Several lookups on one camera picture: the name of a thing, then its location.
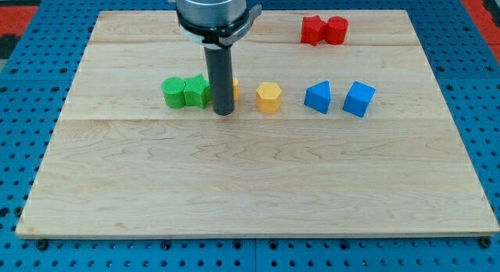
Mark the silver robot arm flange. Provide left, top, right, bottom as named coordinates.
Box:
left=168, top=0, right=262, bottom=50

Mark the blue triangle block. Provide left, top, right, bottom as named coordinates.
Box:
left=304, top=80, right=331, bottom=114

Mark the blue cube block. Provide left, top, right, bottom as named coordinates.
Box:
left=342, top=81, right=376, bottom=117

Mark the yellow hexagon block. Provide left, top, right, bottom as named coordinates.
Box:
left=256, top=82, right=282, bottom=114

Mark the yellow block behind rod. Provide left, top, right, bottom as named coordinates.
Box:
left=233, top=77, right=240, bottom=101

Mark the green star block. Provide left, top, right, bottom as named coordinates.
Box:
left=184, top=74, right=210, bottom=109

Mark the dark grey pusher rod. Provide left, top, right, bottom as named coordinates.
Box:
left=205, top=48, right=234, bottom=116

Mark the light wooden board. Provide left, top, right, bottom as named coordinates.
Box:
left=16, top=10, right=499, bottom=239

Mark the green cylinder block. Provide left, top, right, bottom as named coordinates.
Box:
left=161, top=77, right=186, bottom=109

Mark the red star block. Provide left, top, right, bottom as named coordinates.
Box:
left=301, top=16, right=327, bottom=46

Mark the red cylinder block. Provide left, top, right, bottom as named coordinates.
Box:
left=325, top=16, right=348, bottom=45

